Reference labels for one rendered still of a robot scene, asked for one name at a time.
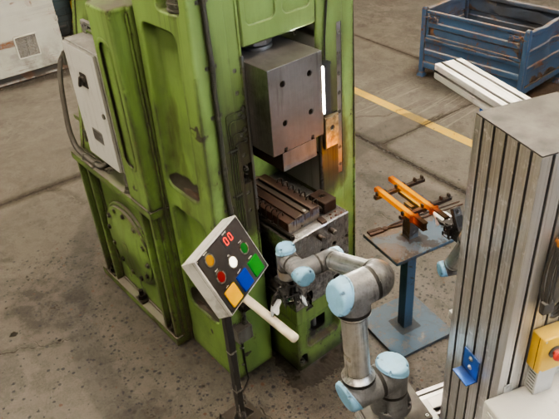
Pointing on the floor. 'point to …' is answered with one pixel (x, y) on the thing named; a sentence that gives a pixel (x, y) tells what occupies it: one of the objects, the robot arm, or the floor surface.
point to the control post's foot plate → (242, 412)
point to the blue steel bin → (493, 39)
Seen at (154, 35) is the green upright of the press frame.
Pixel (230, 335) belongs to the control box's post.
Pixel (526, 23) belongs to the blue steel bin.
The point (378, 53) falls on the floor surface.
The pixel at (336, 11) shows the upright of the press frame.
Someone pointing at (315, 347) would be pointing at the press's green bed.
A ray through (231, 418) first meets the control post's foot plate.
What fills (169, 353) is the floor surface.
